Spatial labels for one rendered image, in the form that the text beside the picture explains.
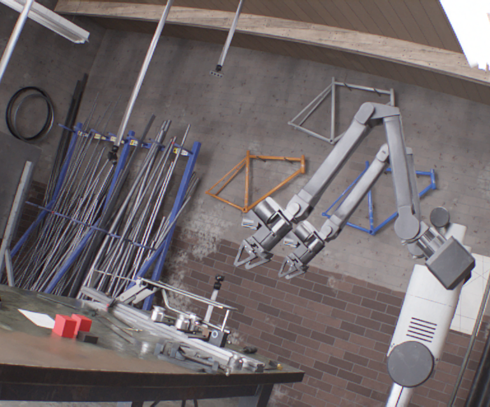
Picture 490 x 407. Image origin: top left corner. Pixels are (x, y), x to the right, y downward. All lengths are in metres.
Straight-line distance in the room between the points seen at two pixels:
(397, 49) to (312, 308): 2.18
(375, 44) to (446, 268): 2.77
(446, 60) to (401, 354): 2.57
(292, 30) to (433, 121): 1.36
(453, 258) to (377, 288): 2.98
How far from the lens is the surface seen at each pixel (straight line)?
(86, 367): 1.38
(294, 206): 1.82
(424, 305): 1.87
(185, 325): 2.12
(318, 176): 1.84
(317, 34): 4.53
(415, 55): 4.14
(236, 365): 1.92
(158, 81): 6.56
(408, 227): 1.74
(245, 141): 5.55
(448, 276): 1.72
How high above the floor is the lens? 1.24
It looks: 4 degrees up
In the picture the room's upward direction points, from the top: 17 degrees clockwise
